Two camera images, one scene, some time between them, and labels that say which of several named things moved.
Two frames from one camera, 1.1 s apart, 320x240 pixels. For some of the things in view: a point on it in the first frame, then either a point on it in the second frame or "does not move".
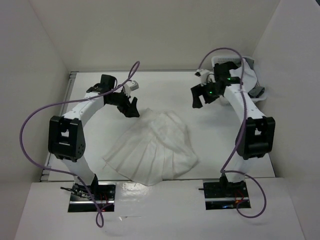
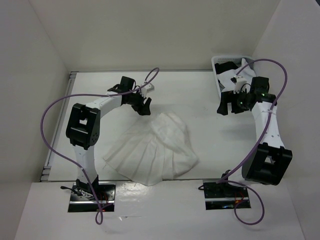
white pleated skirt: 157,147 does not move
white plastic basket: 218,59 does not move
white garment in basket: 249,80 does not move
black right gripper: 197,91 to 228,97
